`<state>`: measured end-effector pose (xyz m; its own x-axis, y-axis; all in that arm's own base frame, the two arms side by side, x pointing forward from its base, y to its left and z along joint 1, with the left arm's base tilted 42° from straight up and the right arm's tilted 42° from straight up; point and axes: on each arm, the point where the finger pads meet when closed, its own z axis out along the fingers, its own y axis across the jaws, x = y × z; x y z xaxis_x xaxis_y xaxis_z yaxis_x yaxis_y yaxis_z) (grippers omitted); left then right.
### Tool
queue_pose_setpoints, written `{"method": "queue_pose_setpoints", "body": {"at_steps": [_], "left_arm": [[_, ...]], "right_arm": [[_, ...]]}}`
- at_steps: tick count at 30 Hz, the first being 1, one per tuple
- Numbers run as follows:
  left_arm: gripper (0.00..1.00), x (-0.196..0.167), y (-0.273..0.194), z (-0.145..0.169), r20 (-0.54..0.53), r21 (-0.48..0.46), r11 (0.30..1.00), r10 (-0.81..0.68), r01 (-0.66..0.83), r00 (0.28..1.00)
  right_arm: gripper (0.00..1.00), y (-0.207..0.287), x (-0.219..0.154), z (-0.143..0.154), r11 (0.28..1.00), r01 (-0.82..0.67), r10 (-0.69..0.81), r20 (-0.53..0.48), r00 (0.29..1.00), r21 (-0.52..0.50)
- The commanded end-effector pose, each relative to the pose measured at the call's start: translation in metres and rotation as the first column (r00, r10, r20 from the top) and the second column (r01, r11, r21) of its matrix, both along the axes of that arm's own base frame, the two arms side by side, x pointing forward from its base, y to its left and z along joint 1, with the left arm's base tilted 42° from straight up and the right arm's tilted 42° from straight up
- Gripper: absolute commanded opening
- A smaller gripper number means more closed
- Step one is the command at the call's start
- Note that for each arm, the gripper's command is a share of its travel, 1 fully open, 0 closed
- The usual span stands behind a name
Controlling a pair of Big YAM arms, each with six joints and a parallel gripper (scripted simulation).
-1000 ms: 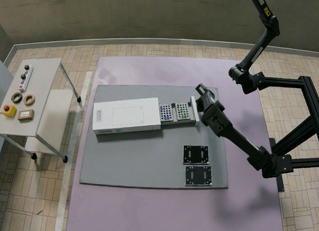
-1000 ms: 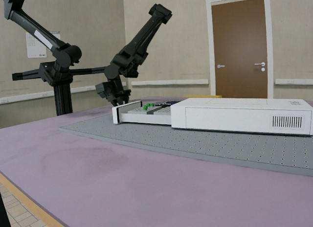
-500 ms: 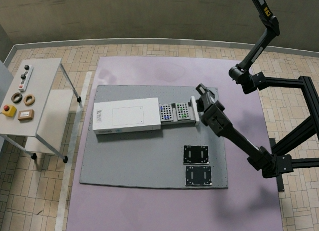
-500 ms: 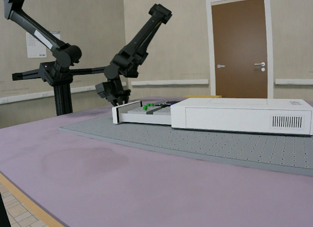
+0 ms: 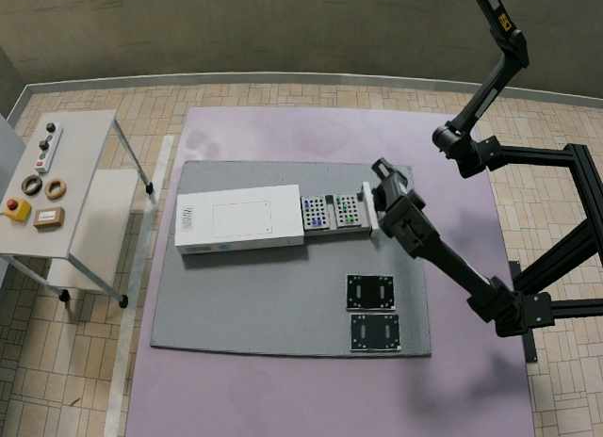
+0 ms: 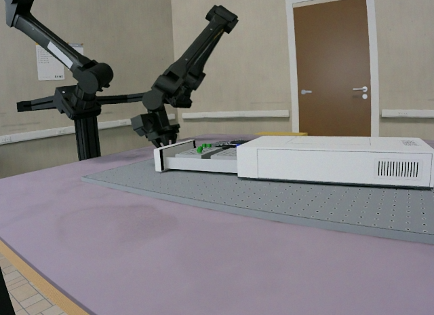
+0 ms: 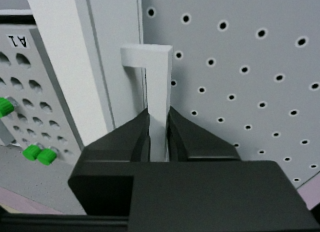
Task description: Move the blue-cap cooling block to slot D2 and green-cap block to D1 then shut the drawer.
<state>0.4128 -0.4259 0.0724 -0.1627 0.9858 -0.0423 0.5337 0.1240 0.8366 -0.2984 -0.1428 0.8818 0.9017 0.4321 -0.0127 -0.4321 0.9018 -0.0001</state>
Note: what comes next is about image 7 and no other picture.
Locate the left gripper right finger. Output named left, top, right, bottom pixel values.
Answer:
left=167, top=106, right=242, bottom=162

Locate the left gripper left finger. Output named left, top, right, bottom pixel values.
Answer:
left=76, top=106, right=151, bottom=163

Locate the white cooling block with round holes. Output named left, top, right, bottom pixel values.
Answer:
left=0, top=20, right=85, bottom=166

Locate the grey flat deck plate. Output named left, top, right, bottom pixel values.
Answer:
left=0, top=0, right=320, bottom=215

